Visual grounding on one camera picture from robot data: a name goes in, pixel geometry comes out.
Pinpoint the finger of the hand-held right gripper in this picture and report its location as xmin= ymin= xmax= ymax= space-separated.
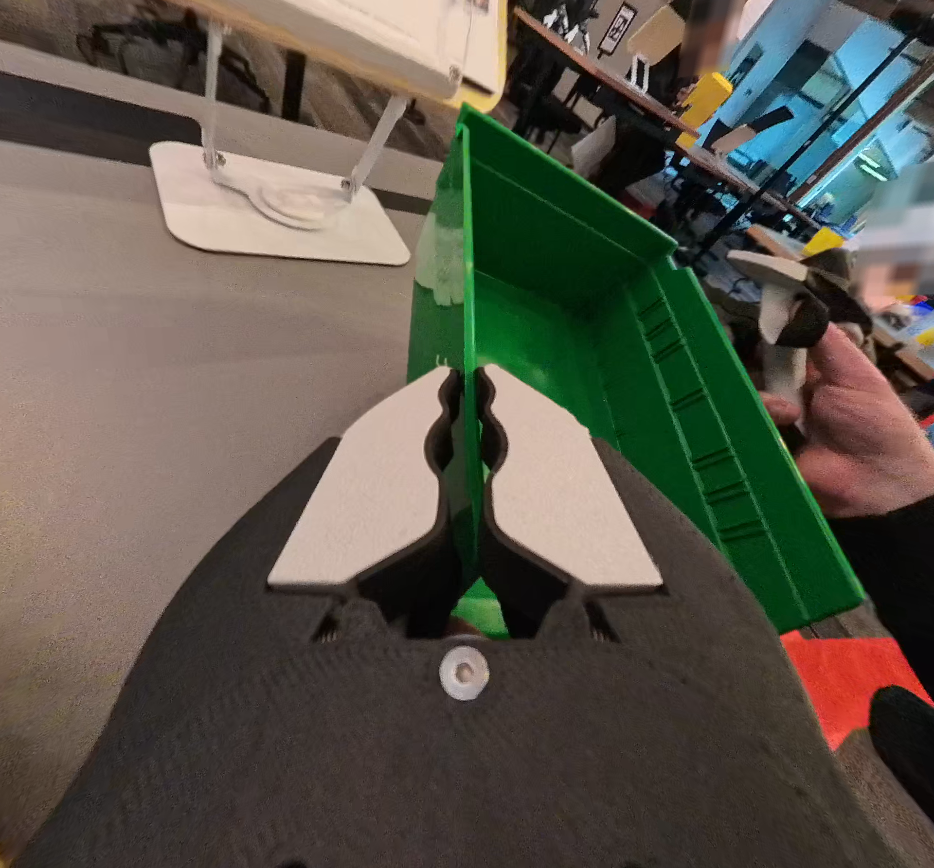
xmin=727 ymin=249 xmax=808 ymax=285

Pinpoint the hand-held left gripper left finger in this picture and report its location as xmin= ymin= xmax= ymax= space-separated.
xmin=267 ymin=366 xmax=464 ymax=639

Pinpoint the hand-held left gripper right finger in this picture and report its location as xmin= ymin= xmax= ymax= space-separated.
xmin=476 ymin=365 xmax=666 ymax=639

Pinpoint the green plastic box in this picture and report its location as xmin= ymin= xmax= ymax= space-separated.
xmin=406 ymin=102 xmax=867 ymax=639

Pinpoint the person's right forearm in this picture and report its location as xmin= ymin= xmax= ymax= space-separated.
xmin=825 ymin=492 xmax=934 ymax=654

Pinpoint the yellow plastic box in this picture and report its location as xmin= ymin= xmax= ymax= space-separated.
xmin=675 ymin=73 xmax=734 ymax=148

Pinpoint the person's right hand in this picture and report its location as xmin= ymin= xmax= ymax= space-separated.
xmin=762 ymin=324 xmax=934 ymax=519

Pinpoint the wooden document stand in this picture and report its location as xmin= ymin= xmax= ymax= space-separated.
xmin=628 ymin=3 xmax=690 ymax=59

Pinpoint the grey desk with wood edge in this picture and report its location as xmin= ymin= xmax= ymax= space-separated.
xmin=511 ymin=7 xmax=701 ymax=143

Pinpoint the black framed tag sign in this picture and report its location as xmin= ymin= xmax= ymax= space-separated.
xmin=598 ymin=1 xmax=637 ymax=55

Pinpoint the instruction sheet on wooden stand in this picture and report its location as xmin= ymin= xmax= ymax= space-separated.
xmin=54 ymin=0 xmax=509 ymax=267

